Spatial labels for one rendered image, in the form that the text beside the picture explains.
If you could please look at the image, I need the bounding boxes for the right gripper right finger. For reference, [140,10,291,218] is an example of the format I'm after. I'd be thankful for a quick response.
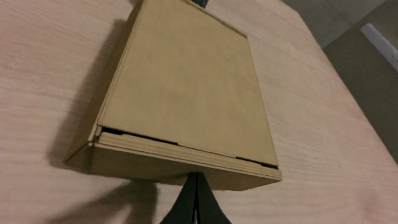
[197,172,232,224]

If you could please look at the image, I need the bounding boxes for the brown cardboard box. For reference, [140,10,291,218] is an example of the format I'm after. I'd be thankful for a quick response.
[63,0,283,192]

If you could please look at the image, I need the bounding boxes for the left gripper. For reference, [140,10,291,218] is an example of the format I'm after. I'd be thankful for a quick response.
[191,0,209,9]

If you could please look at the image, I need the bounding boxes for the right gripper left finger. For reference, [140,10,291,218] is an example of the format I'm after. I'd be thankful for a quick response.
[159,172,197,224]

